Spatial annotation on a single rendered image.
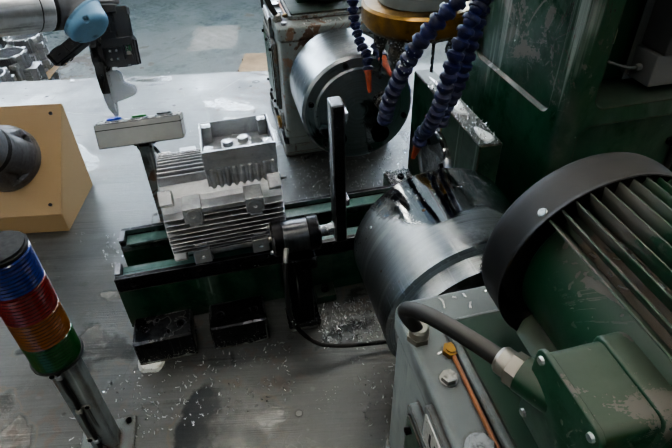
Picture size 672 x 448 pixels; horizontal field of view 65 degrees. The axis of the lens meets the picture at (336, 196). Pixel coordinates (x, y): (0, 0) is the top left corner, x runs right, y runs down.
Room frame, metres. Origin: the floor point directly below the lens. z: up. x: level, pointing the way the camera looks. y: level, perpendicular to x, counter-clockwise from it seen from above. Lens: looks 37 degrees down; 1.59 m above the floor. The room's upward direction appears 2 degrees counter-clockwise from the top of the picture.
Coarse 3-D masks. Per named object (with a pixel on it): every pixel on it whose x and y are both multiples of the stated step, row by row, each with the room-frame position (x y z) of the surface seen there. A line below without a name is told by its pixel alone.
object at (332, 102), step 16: (336, 96) 0.68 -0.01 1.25; (336, 112) 0.65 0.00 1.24; (336, 128) 0.65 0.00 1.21; (336, 144) 0.65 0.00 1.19; (336, 160) 0.65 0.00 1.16; (336, 176) 0.65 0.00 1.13; (336, 192) 0.65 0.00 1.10; (336, 208) 0.65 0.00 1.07; (336, 224) 0.65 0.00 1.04; (336, 240) 0.65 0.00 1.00
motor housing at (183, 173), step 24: (168, 168) 0.72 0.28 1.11; (192, 168) 0.72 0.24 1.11; (192, 192) 0.70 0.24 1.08; (216, 192) 0.70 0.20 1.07; (240, 192) 0.71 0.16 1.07; (264, 192) 0.71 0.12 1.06; (168, 216) 0.67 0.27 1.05; (216, 216) 0.67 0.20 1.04; (240, 216) 0.68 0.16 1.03; (264, 216) 0.69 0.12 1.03; (192, 240) 0.66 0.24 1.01; (216, 240) 0.66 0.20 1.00; (240, 240) 0.68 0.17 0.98
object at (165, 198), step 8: (168, 152) 0.80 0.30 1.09; (272, 176) 0.72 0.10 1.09; (280, 176) 0.72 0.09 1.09; (272, 184) 0.71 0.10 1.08; (280, 184) 0.71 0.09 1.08; (160, 192) 0.68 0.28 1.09; (168, 192) 0.68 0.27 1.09; (160, 200) 0.67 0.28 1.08; (168, 200) 0.67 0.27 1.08; (176, 256) 0.67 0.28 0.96; (184, 256) 0.67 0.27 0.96
